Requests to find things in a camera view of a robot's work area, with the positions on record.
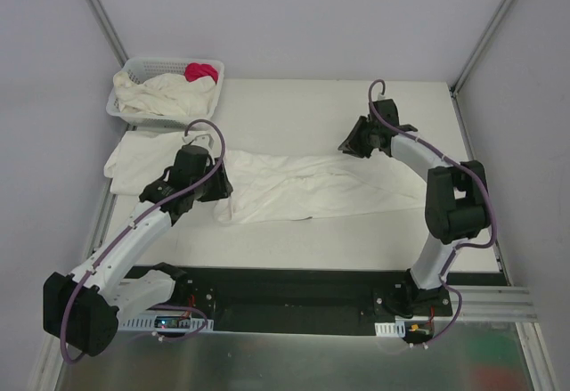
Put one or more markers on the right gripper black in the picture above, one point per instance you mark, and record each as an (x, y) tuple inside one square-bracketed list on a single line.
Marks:
[(357, 137)]

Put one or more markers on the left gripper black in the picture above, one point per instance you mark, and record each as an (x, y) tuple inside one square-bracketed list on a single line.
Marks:
[(218, 182)]

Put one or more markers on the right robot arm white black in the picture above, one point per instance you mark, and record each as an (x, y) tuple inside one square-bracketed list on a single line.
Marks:
[(458, 211)]

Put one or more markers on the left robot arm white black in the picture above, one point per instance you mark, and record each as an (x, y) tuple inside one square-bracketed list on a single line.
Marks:
[(85, 307)]

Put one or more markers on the folded white t shirt stack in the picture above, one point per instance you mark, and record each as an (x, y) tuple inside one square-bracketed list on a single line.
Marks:
[(139, 159)]

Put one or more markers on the cream clothes in basket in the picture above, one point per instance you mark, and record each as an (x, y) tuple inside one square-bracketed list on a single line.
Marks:
[(167, 94)]

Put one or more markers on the red garment in basket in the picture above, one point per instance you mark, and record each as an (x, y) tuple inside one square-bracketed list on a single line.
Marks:
[(195, 71)]

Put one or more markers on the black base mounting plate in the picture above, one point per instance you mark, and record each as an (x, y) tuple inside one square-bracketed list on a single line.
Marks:
[(306, 302)]

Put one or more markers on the right aluminium frame post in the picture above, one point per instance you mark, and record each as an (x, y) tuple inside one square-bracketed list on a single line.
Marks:
[(483, 42)]

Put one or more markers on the aluminium frame post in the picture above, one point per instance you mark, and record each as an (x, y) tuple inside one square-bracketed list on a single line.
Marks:
[(483, 42), (109, 32)]

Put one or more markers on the left white cable duct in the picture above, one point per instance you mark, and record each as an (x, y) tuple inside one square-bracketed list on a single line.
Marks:
[(165, 323)]

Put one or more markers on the white cable duct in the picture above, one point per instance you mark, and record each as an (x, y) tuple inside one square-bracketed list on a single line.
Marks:
[(165, 323), (390, 329)]

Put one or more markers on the right white cable duct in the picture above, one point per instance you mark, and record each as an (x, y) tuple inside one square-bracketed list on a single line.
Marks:
[(390, 329)]

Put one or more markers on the aluminium rail front right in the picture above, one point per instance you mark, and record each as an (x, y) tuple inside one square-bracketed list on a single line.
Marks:
[(496, 304)]

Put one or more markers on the left aluminium frame post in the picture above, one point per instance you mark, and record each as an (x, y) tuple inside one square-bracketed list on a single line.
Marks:
[(109, 32)]

